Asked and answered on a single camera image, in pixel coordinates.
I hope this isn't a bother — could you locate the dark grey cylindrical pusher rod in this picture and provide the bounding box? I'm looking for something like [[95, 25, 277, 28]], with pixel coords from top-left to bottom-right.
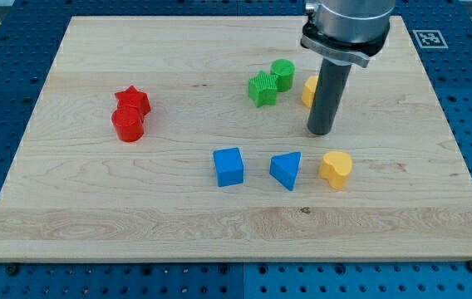
[[307, 58, 351, 135]]

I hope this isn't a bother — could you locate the yellow hexagon block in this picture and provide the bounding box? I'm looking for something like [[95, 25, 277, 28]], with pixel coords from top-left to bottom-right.
[[302, 76, 318, 108]]

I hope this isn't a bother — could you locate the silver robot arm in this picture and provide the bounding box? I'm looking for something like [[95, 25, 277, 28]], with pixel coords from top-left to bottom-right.
[[300, 0, 396, 135]]

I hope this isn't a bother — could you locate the green cylinder block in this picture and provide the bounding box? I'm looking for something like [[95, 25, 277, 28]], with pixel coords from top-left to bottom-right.
[[270, 59, 295, 92]]

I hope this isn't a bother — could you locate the green star block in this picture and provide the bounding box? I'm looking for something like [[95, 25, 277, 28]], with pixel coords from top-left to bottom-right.
[[248, 71, 278, 108]]

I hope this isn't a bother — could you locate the yellow heart block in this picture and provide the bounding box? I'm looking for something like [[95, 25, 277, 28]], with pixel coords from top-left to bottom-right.
[[318, 151, 353, 189]]

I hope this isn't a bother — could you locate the white fiducial marker tag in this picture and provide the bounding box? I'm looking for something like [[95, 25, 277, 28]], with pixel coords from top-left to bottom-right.
[[413, 29, 448, 49]]

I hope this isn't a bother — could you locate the blue triangle block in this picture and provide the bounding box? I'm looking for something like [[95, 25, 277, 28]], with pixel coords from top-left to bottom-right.
[[269, 151, 302, 191]]

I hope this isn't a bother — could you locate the blue cube block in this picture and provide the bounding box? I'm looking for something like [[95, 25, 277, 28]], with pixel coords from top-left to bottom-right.
[[213, 148, 244, 187]]

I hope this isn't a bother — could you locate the wooden board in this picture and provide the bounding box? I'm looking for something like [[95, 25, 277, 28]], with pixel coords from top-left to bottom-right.
[[0, 17, 472, 263]]

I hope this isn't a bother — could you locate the red star block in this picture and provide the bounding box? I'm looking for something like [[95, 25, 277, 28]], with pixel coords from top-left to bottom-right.
[[115, 86, 151, 120]]

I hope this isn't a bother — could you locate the red cylinder block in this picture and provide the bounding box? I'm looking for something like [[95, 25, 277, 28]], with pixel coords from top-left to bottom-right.
[[111, 106, 144, 142]]

